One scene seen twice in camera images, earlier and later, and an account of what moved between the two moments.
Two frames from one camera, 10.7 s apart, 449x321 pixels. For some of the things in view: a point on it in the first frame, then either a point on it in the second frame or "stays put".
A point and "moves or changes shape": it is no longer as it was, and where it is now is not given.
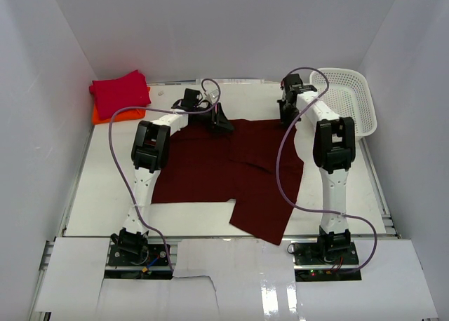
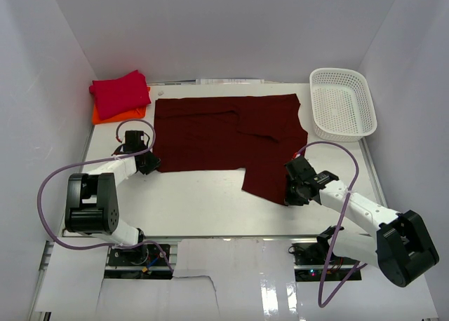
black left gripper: x=215 y=114 -> x=151 y=163
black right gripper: x=287 y=111 -> x=292 y=193
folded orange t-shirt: x=123 y=115 stays put
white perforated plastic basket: x=347 y=97 stays put
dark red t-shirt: x=240 y=166 moves or changes shape
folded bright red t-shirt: x=125 y=90 stays put
